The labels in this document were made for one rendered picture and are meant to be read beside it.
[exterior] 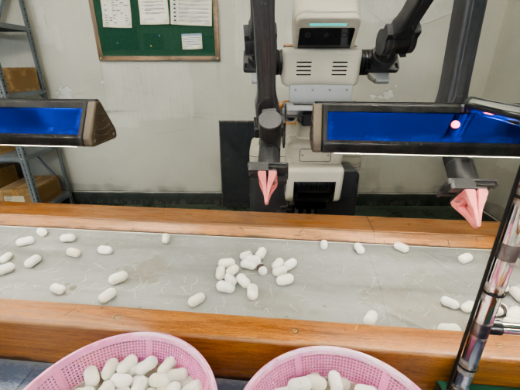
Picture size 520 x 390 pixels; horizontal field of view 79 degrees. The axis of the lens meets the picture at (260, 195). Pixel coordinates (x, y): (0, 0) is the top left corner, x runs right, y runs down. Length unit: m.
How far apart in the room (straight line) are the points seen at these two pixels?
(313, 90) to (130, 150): 2.03
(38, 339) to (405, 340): 0.61
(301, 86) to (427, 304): 0.79
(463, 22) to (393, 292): 0.57
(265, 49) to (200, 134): 1.97
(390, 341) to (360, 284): 0.17
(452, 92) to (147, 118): 2.33
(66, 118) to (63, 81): 2.44
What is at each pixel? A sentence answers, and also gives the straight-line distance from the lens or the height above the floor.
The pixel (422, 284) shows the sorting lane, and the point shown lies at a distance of 0.76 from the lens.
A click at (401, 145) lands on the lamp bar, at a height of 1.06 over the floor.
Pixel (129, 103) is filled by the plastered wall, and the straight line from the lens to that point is 2.83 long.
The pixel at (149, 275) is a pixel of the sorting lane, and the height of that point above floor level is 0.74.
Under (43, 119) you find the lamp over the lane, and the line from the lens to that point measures 0.64.
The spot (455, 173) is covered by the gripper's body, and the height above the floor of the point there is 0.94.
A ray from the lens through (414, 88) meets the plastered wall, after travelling 2.84.
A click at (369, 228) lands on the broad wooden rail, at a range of 0.88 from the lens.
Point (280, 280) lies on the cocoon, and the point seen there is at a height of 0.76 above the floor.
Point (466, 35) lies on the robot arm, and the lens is 0.85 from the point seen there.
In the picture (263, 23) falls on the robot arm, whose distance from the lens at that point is 0.77.
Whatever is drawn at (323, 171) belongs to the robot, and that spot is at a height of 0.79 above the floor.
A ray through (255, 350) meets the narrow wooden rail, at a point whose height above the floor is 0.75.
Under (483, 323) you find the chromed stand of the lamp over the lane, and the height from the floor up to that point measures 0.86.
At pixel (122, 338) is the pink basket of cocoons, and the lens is 0.58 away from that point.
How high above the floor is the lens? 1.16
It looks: 22 degrees down
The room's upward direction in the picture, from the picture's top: straight up
